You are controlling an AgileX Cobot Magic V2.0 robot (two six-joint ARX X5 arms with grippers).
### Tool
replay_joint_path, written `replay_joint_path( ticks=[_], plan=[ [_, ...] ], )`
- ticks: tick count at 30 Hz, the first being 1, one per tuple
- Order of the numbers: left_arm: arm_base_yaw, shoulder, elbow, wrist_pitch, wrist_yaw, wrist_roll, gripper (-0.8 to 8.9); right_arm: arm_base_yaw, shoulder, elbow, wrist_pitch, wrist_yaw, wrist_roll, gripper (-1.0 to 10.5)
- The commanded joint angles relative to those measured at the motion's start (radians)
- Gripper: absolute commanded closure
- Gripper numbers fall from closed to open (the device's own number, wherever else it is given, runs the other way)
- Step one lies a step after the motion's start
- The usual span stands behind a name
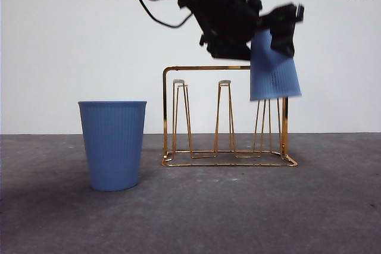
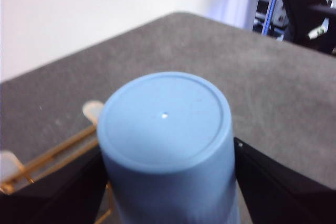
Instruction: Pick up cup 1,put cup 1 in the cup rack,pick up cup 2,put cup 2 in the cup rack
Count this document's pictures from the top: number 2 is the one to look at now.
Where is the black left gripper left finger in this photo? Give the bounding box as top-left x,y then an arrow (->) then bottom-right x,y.
0,147 -> 109,224

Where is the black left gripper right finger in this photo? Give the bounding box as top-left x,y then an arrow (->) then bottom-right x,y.
234,136 -> 336,224

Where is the blue ribbed plastic cup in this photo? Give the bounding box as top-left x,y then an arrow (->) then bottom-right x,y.
96,71 -> 241,224

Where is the black office chair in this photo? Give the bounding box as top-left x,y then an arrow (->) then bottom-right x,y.
279,0 -> 336,56

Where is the gold wire cup rack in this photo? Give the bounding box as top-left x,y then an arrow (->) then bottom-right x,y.
0,100 -> 114,224

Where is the blue braided cable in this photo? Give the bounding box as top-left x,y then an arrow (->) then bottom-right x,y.
261,0 -> 284,36

